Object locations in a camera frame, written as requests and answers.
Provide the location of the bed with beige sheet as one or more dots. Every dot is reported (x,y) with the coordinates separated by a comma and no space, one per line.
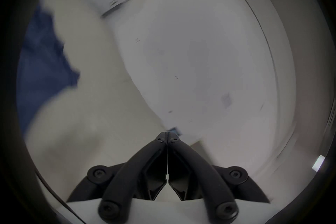
(84,102)

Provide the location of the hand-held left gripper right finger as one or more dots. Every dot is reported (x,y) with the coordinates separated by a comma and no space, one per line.
(210,178)

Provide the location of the dark blue shirt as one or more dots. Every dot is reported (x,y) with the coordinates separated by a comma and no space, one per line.
(44,65)

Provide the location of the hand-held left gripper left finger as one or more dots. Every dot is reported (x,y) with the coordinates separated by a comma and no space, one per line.
(123,178)

